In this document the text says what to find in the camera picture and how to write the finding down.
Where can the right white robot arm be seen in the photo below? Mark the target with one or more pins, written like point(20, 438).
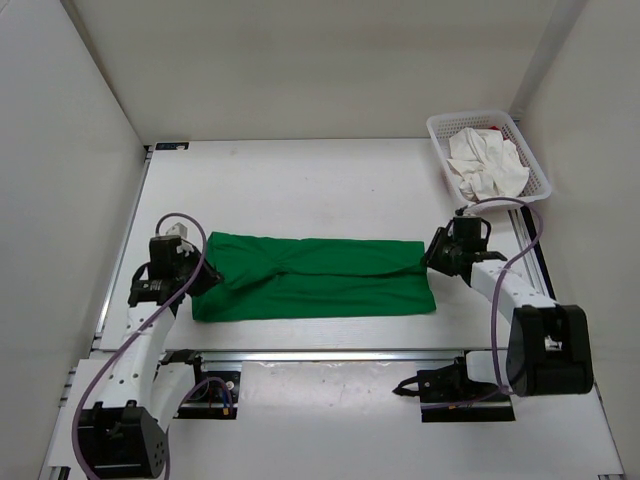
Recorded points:
point(548, 352)

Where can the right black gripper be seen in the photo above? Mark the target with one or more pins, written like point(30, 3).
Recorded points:
point(443, 238)

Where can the white plastic basket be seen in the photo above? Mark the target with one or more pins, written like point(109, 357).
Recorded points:
point(443, 126)

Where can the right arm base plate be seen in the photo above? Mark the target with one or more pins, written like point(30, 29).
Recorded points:
point(447, 395)

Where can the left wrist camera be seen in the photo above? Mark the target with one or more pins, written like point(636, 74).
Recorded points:
point(176, 230)

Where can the red cloth in basket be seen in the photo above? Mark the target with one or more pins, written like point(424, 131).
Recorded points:
point(505, 136)

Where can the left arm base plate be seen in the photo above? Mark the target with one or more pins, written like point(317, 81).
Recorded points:
point(218, 399)

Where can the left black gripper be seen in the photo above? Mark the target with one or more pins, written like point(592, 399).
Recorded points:
point(209, 278)

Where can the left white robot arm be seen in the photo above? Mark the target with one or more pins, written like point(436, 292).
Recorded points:
point(120, 426)

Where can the white crumpled t shirt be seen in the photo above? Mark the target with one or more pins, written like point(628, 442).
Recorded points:
point(485, 164)

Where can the aluminium left rail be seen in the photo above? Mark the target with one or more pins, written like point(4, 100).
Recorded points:
point(123, 230)

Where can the aluminium front rail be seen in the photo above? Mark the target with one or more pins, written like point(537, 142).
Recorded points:
point(272, 356)

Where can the green t shirt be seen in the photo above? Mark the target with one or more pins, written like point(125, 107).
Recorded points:
point(274, 278)

